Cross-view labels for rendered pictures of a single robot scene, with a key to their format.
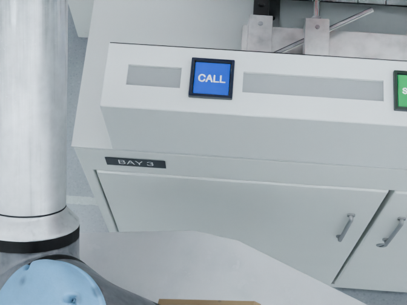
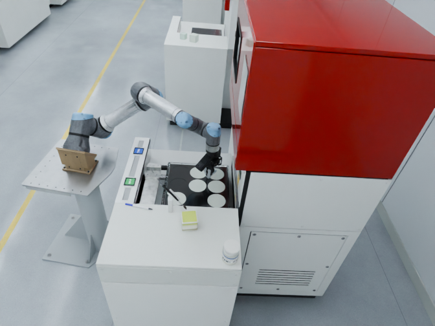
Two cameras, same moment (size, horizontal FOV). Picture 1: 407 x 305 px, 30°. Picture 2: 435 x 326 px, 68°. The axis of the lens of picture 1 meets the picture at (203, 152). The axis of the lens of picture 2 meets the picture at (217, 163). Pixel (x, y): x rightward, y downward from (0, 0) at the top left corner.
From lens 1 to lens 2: 1.74 m
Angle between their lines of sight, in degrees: 49
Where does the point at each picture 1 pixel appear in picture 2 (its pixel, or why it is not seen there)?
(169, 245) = (112, 162)
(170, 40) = (164, 162)
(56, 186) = (109, 120)
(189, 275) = (104, 165)
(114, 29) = (167, 153)
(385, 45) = (153, 191)
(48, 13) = (131, 105)
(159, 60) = (144, 144)
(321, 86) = (134, 167)
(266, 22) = (158, 166)
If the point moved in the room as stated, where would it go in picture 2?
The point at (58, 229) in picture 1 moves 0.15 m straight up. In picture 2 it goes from (102, 123) to (98, 101)
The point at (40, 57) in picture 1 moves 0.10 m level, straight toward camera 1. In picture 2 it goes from (125, 107) to (107, 110)
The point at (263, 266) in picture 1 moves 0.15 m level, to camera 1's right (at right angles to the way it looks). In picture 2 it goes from (103, 176) to (100, 194)
